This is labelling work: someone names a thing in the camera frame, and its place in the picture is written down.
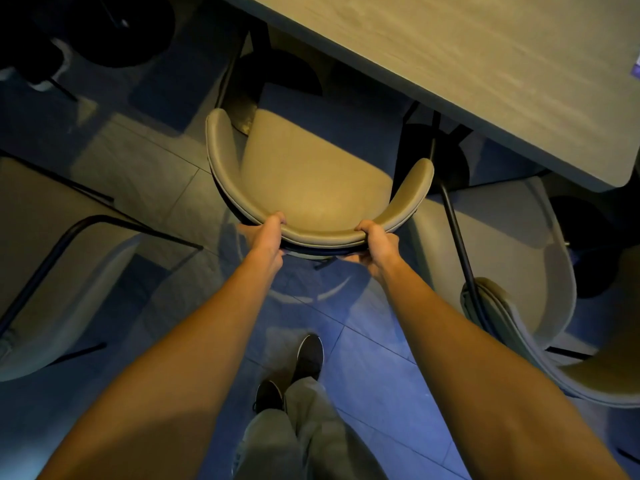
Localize person's left hand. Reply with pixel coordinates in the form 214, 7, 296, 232
236, 211, 288, 269

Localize person's right hand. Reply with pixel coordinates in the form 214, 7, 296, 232
343, 219, 402, 287

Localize beige chair black frame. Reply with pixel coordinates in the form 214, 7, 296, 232
205, 24, 436, 271
407, 109, 640, 409
0, 149, 205, 383

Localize person's left forearm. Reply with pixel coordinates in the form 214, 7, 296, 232
37, 249, 285, 480

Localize person's right forearm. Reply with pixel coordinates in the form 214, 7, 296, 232
372, 257, 631, 480

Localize black sneaker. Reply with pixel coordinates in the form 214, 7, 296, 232
292, 333, 325, 383
252, 379, 286, 415

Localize light wooden table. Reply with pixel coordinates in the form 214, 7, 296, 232
215, 0, 640, 194

